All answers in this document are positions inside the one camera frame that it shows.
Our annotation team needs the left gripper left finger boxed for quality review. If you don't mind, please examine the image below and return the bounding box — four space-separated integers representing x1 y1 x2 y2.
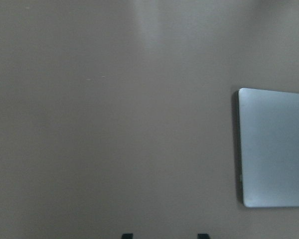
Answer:
121 233 133 239

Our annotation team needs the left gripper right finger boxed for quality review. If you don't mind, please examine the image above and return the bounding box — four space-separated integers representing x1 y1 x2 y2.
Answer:
197 234 210 239

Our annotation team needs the silver grey laptop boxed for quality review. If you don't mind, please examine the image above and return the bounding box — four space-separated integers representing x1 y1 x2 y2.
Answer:
238 88 299 208

